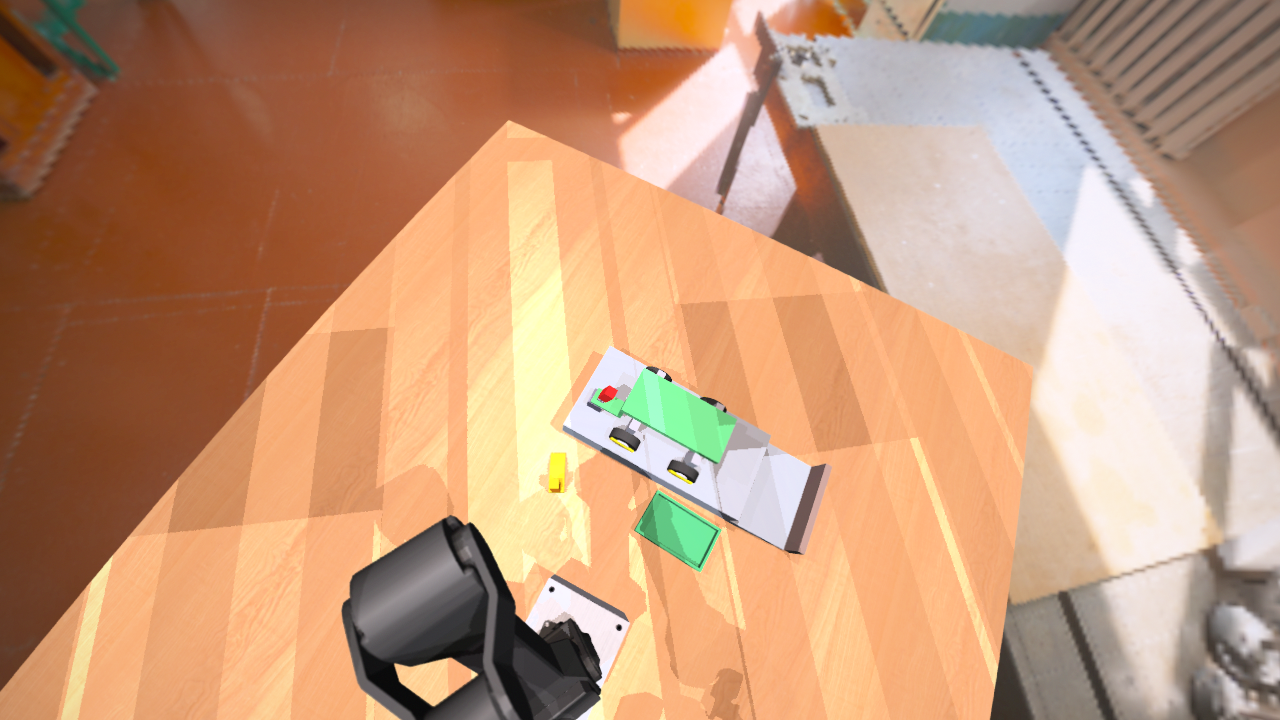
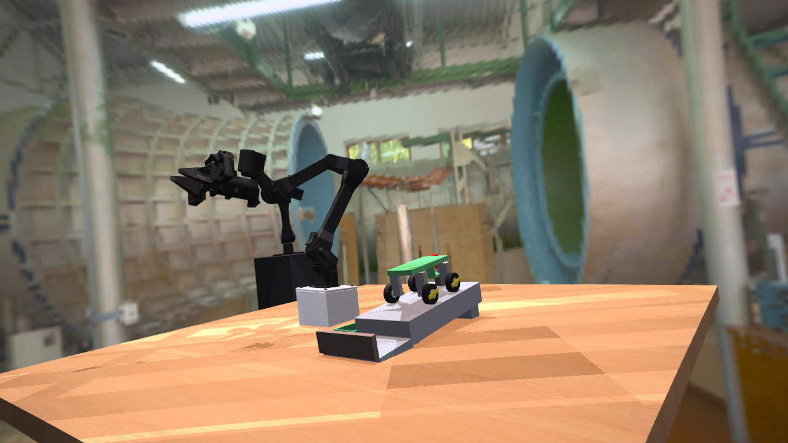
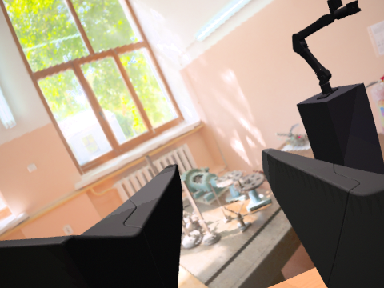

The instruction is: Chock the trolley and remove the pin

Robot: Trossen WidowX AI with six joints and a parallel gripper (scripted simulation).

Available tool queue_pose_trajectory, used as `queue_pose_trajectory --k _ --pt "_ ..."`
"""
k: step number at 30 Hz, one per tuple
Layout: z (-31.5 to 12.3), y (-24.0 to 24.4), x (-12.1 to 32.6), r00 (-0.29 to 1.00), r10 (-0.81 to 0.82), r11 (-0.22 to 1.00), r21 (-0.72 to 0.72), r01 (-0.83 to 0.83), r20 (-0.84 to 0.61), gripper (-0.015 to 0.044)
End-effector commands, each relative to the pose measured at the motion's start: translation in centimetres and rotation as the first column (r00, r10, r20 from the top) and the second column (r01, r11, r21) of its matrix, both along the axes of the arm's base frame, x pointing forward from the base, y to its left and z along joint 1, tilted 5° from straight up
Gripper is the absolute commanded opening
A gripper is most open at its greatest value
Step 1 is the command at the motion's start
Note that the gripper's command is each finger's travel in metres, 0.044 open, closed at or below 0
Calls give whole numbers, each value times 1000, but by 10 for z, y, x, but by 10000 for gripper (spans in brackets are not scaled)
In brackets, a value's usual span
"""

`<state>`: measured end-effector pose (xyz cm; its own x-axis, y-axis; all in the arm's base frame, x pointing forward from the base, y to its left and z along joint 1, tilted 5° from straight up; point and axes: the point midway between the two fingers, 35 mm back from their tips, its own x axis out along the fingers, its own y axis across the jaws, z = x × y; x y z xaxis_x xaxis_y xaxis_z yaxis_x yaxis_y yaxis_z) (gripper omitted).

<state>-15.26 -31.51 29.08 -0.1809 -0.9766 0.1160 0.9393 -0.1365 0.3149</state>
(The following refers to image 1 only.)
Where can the yellow chock with orange handle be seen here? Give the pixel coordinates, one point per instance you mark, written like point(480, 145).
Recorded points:
point(557, 472)

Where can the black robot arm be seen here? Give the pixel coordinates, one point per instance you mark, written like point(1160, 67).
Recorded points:
point(442, 595)

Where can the grey ramp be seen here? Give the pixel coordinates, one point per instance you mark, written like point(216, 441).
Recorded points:
point(756, 486)

